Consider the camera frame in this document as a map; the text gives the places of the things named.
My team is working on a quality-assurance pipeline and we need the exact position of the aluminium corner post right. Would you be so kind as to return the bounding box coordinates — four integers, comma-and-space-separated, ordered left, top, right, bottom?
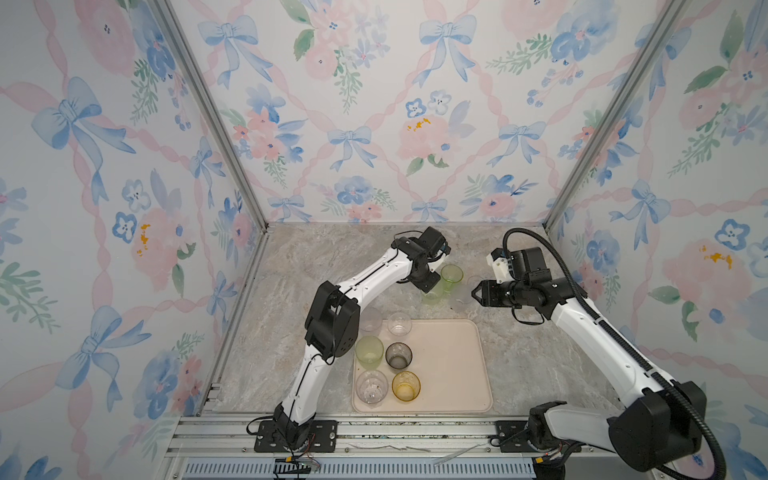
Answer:
542, 0, 690, 233

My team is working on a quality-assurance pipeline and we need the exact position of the clear plastic cup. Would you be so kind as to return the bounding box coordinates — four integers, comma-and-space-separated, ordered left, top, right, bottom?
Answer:
448, 285, 474, 314
355, 370, 389, 405
359, 306, 383, 336
387, 312, 412, 337
467, 275, 485, 290

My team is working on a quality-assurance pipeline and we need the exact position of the light green plastic cup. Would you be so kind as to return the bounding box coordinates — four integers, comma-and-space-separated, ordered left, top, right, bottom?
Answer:
355, 335, 384, 370
421, 281, 445, 306

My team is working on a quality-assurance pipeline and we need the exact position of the aluminium corner post left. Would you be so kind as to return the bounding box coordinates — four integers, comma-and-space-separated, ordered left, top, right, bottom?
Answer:
146, 0, 268, 232

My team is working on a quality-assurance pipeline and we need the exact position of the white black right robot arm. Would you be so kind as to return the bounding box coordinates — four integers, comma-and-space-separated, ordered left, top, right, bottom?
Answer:
471, 247, 706, 472

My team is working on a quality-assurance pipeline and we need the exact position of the beige plastic tray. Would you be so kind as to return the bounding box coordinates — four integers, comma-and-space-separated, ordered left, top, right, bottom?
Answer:
352, 319, 493, 416

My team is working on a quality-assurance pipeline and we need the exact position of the black corrugated cable conduit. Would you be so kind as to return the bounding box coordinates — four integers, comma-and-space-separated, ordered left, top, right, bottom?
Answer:
502, 227, 727, 480

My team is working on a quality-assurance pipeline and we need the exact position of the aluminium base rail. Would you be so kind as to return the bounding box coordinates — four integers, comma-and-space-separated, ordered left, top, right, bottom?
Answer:
158, 413, 682, 480

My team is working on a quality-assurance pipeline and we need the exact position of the grey smoked plastic cup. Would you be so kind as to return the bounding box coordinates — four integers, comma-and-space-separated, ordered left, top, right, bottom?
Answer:
385, 342, 413, 370

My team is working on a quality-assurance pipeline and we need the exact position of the aluminium corner post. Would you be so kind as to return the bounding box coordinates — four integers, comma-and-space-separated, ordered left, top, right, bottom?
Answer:
146, 0, 268, 232
542, 0, 690, 233

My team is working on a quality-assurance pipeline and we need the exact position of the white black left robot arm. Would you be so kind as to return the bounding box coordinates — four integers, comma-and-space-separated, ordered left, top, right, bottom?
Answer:
272, 227, 451, 451

